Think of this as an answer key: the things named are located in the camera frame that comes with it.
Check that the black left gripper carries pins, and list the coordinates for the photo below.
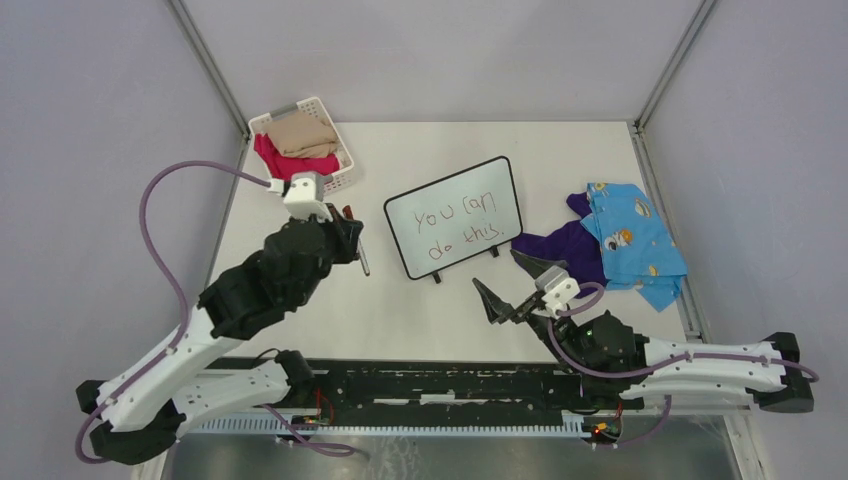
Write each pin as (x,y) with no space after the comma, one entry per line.
(347,231)

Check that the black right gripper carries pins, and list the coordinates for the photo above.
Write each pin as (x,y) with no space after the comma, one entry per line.
(498,311)

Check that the white whiteboard marker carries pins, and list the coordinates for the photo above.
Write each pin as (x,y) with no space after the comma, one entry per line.
(362,259)

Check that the black framed whiteboard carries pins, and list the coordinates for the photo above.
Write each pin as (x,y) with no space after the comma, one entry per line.
(454,218)

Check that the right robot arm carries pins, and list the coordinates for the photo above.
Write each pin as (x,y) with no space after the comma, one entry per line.
(616,363)

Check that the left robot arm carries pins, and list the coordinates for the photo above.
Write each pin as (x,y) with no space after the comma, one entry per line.
(142,412)

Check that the white plastic basket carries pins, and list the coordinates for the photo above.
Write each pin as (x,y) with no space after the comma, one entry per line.
(342,178)

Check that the purple cloth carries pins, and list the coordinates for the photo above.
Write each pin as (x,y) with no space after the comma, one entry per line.
(571,243)

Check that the magenta cloth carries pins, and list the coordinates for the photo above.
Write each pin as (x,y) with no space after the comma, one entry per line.
(283,167)

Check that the beige folded cloth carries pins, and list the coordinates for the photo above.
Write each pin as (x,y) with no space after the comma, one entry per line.
(300,135)

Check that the blue patterned cloth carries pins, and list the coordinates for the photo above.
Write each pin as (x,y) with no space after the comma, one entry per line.
(637,250)

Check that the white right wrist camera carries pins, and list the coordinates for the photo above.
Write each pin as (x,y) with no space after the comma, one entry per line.
(557,288)

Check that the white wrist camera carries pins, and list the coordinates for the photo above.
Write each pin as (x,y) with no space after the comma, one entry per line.
(557,288)
(303,196)

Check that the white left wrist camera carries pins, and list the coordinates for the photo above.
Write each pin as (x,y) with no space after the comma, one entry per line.
(303,196)

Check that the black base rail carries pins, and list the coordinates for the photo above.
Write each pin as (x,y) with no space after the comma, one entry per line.
(424,394)

